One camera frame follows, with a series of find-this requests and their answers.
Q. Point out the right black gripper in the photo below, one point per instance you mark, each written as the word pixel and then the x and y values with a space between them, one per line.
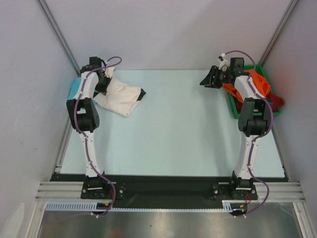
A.
pixel 214 77

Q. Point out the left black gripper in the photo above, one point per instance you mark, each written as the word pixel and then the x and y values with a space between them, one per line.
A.
pixel 102 90

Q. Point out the white and green t-shirt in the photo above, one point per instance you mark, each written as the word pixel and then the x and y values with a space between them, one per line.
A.
pixel 120 98

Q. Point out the orange t-shirt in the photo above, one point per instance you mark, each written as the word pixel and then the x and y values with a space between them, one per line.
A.
pixel 260 83

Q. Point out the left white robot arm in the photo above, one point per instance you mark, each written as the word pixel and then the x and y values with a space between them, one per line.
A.
pixel 82 111

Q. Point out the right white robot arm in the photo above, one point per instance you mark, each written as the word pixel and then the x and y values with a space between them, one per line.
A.
pixel 255 119

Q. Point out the folded teal t-shirt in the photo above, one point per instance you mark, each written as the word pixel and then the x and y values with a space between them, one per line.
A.
pixel 88 90

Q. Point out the red t-shirt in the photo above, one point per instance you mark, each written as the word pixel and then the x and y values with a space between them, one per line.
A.
pixel 278 102

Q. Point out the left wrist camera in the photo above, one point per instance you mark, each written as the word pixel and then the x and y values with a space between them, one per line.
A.
pixel 109 72

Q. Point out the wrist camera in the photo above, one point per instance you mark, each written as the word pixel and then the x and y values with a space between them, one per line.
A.
pixel 223 62
pixel 109 72

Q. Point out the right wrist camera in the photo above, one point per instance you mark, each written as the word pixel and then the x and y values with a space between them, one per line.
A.
pixel 223 62

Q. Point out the left aluminium side rail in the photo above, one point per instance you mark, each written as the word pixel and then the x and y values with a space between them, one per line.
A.
pixel 67 130

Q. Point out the aluminium side rail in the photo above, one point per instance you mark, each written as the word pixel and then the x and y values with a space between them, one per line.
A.
pixel 280 152
pixel 67 130

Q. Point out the left aluminium corner post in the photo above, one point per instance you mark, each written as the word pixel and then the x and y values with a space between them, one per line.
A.
pixel 53 24

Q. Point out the aluminium corner post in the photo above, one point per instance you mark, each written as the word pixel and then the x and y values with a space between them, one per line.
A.
pixel 53 24
pixel 293 4

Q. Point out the right aluminium side rail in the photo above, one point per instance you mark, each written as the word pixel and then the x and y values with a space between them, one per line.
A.
pixel 280 152

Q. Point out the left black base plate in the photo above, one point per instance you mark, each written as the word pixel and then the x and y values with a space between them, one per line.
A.
pixel 103 191

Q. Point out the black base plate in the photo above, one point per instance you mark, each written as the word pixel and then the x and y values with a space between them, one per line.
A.
pixel 103 191
pixel 224 191

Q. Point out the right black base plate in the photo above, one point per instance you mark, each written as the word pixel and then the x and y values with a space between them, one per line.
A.
pixel 224 191

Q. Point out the right aluminium corner post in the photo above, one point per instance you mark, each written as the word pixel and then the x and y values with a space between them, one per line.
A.
pixel 293 4

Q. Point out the aluminium front rail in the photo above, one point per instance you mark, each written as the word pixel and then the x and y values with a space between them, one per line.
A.
pixel 270 192

